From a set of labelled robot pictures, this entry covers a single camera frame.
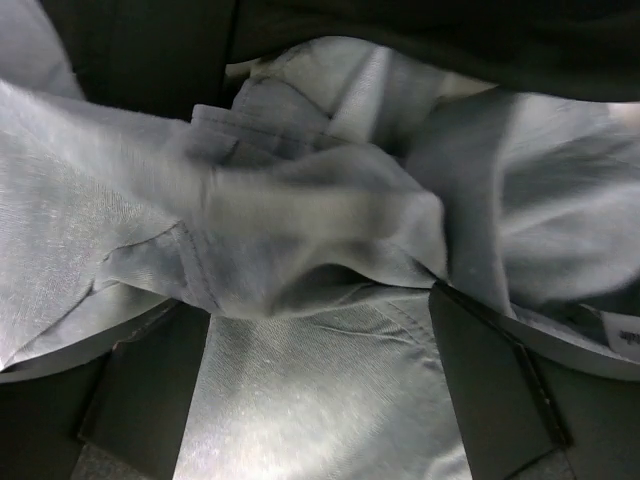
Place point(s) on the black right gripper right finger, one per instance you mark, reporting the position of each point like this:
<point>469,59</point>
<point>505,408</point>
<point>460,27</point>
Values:
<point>532,402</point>

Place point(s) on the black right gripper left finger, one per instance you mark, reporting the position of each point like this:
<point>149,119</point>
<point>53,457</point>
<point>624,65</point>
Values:
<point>112,406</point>

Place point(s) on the grey shirt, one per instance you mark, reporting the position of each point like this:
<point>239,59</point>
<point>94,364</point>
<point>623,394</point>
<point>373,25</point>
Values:
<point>310,208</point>

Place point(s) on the black shirt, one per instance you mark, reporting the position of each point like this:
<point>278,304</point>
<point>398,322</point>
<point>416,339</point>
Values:
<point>164,56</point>

